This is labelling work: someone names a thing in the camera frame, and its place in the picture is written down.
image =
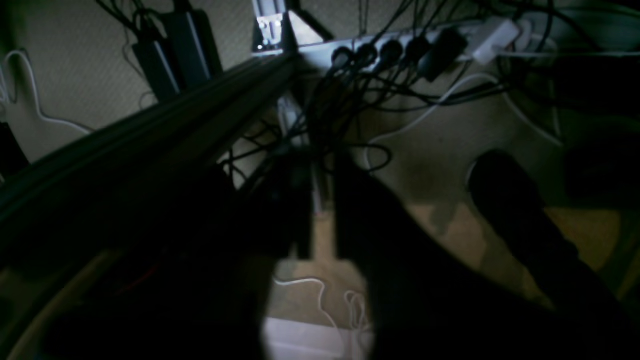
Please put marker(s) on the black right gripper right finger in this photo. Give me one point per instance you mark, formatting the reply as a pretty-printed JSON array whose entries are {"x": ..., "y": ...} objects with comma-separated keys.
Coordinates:
[{"x": 425, "y": 303}]

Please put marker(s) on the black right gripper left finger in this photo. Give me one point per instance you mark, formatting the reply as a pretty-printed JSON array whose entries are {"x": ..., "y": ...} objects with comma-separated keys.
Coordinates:
[{"x": 207, "y": 298}]

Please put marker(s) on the black power adapter brick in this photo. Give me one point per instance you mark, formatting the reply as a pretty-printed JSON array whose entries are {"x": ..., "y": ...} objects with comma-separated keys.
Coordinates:
[{"x": 193, "y": 43}]

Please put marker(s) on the aluminium table frame leg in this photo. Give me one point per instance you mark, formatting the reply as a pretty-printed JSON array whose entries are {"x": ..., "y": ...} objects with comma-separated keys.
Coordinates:
[{"x": 145, "y": 156}]

